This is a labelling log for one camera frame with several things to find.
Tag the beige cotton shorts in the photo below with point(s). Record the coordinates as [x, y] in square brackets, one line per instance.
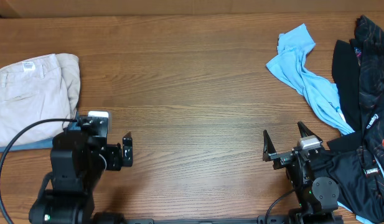
[36, 89]

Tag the light blue shirt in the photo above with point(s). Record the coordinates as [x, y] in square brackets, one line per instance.
[288, 66]

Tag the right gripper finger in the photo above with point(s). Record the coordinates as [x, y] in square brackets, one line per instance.
[305, 132]
[268, 149]

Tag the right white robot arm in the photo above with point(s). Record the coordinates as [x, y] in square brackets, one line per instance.
[317, 196]

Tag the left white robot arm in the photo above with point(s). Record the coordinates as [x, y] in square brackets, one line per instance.
[79, 158]

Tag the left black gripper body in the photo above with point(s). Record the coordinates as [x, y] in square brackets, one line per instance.
[111, 155]

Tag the black patterned garment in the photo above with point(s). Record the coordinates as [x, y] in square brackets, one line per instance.
[356, 161]

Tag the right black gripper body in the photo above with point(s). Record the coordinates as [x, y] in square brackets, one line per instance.
[285, 158]

